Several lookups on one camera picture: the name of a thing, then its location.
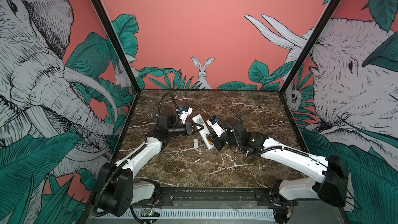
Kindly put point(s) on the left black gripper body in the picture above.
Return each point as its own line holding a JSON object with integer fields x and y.
{"x": 180, "y": 130}

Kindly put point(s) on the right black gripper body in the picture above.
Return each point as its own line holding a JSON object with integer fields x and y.
{"x": 225, "y": 141}

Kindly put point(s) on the white remote control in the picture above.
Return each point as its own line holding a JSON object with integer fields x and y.
{"x": 205, "y": 132}

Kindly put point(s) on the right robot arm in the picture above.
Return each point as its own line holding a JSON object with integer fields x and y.
{"x": 326, "y": 180}

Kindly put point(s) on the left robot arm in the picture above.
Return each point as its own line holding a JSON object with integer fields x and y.
{"x": 121, "y": 174}

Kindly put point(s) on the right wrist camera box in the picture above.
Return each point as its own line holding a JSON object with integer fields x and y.
{"x": 213, "y": 123}

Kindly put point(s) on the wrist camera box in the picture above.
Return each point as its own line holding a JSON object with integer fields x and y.
{"x": 213, "y": 123}
{"x": 184, "y": 113}

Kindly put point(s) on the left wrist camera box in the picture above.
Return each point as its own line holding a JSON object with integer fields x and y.
{"x": 184, "y": 113}

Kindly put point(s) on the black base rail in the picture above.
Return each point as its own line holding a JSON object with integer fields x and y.
{"x": 205, "y": 196}

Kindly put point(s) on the white slotted cable duct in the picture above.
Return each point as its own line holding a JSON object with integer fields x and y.
{"x": 195, "y": 213}

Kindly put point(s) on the left black frame post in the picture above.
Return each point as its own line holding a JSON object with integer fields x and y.
{"x": 110, "y": 31}

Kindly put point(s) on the black frame post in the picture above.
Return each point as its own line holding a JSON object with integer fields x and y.
{"x": 110, "y": 31}
{"x": 318, "y": 29}

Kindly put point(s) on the right black frame post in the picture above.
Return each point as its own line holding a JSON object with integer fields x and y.
{"x": 318, "y": 29}

